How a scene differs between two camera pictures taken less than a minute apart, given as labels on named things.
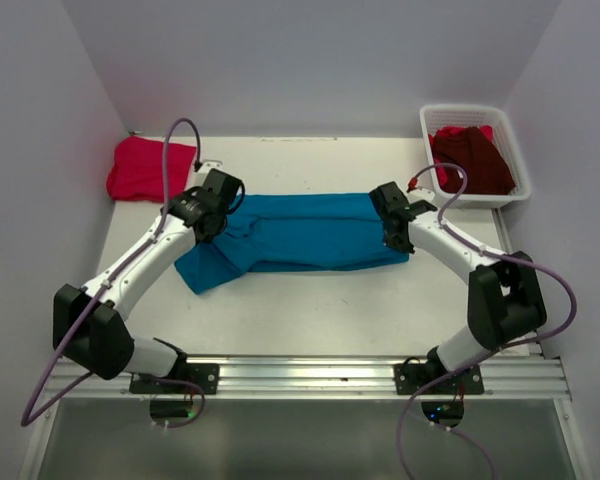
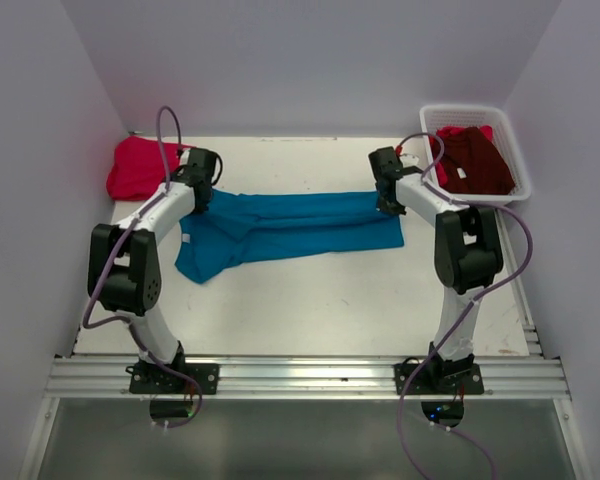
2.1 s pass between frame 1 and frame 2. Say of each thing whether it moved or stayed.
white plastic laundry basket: stayed
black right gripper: moved
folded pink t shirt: stayed
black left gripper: moved
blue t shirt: moved
